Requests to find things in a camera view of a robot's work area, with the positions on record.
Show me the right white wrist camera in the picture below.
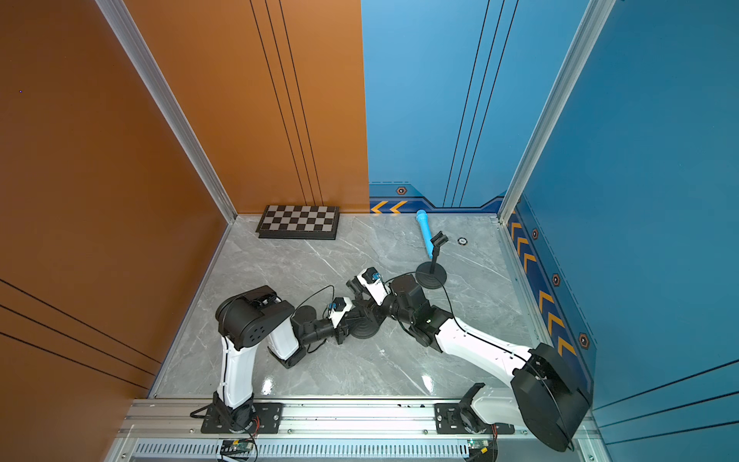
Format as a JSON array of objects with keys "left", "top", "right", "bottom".
[{"left": 357, "top": 267, "right": 389, "bottom": 306}]

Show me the black round stand base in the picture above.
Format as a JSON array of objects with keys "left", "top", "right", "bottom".
[{"left": 415, "top": 261, "right": 448, "bottom": 290}]

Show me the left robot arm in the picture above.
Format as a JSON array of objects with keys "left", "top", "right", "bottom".
[{"left": 213, "top": 285, "right": 356, "bottom": 433}]

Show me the black stand pole with clip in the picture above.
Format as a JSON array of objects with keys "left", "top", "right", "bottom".
[{"left": 429, "top": 231, "right": 448, "bottom": 273}]

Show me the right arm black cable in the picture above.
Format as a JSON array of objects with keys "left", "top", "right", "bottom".
[{"left": 383, "top": 270, "right": 575, "bottom": 452}]

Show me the left green circuit board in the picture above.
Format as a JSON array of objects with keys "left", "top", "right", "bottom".
[{"left": 219, "top": 439, "right": 257, "bottom": 459}]

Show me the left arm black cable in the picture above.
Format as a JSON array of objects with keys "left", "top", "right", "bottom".
[{"left": 291, "top": 284, "right": 336, "bottom": 319}]

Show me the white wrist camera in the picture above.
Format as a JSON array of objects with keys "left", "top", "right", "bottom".
[
  {"left": 357, "top": 267, "right": 389, "bottom": 306},
  {"left": 327, "top": 298, "right": 354, "bottom": 328}
]

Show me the light blue toy microphone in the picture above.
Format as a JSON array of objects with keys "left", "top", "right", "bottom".
[{"left": 416, "top": 210, "right": 434, "bottom": 259}]

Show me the green circuit board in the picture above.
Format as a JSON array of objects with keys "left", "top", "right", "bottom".
[
  {"left": 466, "top": 438, "right": 498, "bottom": 462},
  {"left": 219, "top": 439, "right": 257, "bottom": 459}
]

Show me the right green circuit board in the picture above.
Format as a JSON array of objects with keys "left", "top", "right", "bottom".
[{"left": 466, "top": 438, "right": 498, "bottom": 462}]

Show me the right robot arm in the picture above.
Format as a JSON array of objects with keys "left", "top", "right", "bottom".
[{"left": 346, "top": 268, "right": 592, "bottom": 452}]

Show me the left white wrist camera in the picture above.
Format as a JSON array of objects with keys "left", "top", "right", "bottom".
[{"left": 327, "top": 298, "right": 354, "bottom": 328}]

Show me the black white checkerboard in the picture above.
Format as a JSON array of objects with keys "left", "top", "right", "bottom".
[{"left": 255, "top": 205, "right": 341, "bottom": 240}]

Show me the aluminium rail frame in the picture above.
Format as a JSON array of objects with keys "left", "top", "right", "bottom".
[{"left": 106, "top": 398, "right": 609, "bottom": 461}]

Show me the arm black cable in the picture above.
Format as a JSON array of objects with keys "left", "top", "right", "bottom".
[
  {"left": 383, "top": 270, "right": 575, "bottom": 452},
  {"left": 291, "top": 284, "right": 336, "bottom": 319}
]

